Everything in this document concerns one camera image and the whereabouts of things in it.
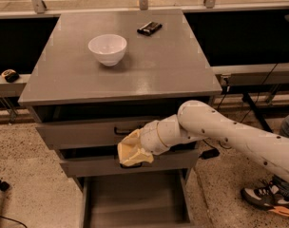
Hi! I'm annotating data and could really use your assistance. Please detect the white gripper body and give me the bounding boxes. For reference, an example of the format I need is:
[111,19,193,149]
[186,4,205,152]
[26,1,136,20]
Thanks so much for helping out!
[140,121,169,155]

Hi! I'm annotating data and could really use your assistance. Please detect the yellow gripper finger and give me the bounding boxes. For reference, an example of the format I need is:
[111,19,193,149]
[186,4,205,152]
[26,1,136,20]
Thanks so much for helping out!
[120,129,141,146]
[118,143,154,167]

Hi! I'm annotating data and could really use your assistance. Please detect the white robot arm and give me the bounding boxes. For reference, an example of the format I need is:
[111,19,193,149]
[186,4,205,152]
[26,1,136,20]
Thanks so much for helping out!
[117,101,289,182]

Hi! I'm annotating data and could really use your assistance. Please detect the grey open bottom drawer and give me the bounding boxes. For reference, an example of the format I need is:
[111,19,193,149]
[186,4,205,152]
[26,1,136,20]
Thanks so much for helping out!
[80,170,195,228]

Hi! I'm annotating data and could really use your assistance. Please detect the grey middle drawer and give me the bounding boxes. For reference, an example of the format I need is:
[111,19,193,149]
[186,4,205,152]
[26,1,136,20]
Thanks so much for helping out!
[60,149,199,178]

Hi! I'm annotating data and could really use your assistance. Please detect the grey top drawer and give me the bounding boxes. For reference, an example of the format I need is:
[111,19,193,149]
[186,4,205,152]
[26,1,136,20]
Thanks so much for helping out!
[36,117,154,150]

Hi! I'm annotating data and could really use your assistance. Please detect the grey drawer cabinet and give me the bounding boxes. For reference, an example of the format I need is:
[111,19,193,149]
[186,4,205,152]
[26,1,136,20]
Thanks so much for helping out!
[19,9,222,185]

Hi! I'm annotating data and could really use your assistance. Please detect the black power adapter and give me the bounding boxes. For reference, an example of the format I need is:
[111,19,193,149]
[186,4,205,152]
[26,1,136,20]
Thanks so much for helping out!
[201,148,220,160]

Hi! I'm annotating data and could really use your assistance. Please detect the white bowl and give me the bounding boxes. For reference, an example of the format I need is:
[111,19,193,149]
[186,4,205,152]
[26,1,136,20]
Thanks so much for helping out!
[88,34,127,67]

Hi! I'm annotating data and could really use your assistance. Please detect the black snack bar packet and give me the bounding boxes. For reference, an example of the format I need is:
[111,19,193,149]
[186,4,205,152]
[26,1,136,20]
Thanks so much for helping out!
[137,22,163,36]

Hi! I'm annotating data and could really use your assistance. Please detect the black tape measure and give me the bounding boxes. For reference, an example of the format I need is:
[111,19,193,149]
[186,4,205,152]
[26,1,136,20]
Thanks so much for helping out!
[1,69,20,83]

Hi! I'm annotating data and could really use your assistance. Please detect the person leg in jeans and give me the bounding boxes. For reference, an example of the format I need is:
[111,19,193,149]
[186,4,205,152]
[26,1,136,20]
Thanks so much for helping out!
[273,115,289,197]

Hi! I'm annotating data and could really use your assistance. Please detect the grey black sneaker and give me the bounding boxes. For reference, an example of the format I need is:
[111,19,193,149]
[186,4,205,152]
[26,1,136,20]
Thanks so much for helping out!
[241,181,289,218]

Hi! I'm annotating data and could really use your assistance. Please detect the black cable on floor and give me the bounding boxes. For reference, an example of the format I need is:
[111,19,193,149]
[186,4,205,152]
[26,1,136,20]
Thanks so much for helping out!
[202,63,279,150]

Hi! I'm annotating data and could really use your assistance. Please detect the grey window ledge rail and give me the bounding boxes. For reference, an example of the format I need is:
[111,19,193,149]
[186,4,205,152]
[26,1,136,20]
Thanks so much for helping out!
[0,9,289,105]

